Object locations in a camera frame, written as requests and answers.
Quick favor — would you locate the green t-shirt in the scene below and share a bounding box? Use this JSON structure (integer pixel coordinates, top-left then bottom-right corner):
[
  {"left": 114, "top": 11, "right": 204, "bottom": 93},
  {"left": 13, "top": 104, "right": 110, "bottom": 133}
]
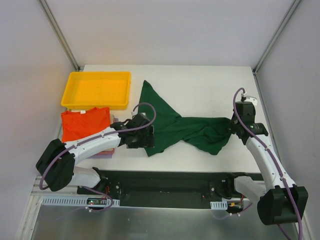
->
[{"left": 139, "top": 80, "right": 231, "bottom": 157}]

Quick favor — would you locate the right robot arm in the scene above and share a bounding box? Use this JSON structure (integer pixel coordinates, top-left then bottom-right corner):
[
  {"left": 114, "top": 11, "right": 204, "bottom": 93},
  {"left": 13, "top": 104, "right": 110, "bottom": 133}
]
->
[{"left": 225, "top": 101, "right": 309, "bottom": 225}]

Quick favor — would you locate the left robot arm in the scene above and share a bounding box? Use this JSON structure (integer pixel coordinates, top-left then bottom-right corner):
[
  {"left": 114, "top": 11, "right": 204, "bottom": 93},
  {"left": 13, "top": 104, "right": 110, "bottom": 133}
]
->
[{"left": 36, "top": 113, "right": 154, "bottom": 195}]

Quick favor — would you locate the pink folded t-shirt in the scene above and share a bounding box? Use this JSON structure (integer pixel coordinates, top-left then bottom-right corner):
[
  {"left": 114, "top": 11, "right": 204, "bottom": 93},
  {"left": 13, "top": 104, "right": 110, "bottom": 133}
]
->
[{"left": 98, "top": 148, "right": 115, "bottom": 156}]

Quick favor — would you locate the lilac folded t-shirt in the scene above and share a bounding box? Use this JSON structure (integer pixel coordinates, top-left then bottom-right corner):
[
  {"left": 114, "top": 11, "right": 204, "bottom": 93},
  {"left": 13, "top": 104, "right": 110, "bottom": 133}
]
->
[{"left": 91, "top": 152, "right": 113, "bottom": 159}]

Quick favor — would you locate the yellow plastic tray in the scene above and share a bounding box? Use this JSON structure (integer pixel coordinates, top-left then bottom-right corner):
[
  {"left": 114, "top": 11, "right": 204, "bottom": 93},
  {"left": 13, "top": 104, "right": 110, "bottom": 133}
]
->
[{"left": 61, "top": 71, "right": 131, "bottom": 110}]

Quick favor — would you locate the orange folded t-shirt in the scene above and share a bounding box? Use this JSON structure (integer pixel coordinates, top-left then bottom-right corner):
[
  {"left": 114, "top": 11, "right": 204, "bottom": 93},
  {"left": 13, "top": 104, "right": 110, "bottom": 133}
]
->
[{"left": 60, "top": 107, "right": 111, "bottom": 143}]

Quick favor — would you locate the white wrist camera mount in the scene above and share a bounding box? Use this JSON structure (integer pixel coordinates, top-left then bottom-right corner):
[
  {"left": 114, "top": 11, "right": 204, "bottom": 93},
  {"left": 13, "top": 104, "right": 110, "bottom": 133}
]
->
[{"left": 241, "top": 92, "right": 258, "bottom": 106}]

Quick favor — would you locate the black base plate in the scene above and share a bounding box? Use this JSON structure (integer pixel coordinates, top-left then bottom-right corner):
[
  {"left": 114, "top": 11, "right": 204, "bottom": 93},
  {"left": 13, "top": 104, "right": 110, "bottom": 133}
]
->
[{"left": 76, "top": 166, "right": 266, "bottom": 209}]

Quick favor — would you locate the aluminium front rail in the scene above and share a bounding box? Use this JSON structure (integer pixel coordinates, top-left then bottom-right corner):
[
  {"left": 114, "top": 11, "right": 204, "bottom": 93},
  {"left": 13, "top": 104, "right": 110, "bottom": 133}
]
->
[{"left": 31, "top": 176, "right": 78, "bottom": 195}]

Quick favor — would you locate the white slotted cable duct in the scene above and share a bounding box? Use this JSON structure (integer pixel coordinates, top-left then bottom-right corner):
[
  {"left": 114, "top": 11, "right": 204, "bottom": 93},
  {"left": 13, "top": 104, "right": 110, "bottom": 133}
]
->
[{"left": 42, "top": 196, "right": 120, "bottom": 208}]

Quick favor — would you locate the right aluminium frame post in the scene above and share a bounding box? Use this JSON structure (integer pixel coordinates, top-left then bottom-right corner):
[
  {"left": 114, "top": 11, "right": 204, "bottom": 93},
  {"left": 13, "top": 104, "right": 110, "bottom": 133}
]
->
[{"left": 252, "top": 0, "right": 303, "bottom": 76}]

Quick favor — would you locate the aluminium frame post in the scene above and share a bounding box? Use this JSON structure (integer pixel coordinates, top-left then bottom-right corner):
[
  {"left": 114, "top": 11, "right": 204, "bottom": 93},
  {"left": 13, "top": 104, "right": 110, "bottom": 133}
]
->
[
  {"left": 252, "top": 0, "right": 303, "bottom": 76},
  {"left": 37, "top": 0, "right": 81, "bottom": 72}
]

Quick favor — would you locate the left aluminium frame post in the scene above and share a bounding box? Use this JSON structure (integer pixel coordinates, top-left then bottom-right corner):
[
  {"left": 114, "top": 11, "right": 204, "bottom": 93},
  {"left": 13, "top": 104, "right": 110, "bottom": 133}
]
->
[{"left": 37, "top": 0, "right": 81, "bottom": 72}]

